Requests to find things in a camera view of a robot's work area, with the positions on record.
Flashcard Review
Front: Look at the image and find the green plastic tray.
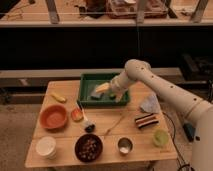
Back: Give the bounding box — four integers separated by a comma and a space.
78, 73, 130, 107

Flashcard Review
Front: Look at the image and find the blue black box on floor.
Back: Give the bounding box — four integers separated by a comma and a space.
183, 123, 195, 142

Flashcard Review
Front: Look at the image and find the red orange bowl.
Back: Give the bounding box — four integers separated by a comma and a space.
39, 105, 68, 130

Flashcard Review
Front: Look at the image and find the white stacked cup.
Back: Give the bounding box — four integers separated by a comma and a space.
35, 136, 56, 159

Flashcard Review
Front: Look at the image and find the light green cup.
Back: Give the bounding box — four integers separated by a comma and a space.
153, 130, 169, 147

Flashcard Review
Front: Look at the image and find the orange peach toy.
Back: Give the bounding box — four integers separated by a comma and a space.
71, 108, 83, 122

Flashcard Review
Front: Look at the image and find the blue grey sponge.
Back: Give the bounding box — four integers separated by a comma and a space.
90, 90, 103, 100

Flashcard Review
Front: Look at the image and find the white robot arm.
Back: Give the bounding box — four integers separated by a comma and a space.
95, 59, 213, 171

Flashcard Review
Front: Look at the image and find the small metal cup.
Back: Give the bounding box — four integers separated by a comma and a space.
118, 137, 133, 155

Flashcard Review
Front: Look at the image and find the dark bowl with nuts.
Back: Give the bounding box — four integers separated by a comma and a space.
75, 134, 103, 162

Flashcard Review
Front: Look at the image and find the black cable on floor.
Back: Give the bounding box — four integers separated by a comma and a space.
162, 111, 191, 171

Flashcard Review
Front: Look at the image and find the wooden spoon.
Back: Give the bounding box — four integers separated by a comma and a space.
103, 115, 125, 137

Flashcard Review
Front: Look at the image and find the crumpled grey blue cloth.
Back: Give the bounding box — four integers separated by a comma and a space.
140, 94, 161, 113

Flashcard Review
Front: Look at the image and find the yellow banana toy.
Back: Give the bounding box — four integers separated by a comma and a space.
51, 93, 67, 103

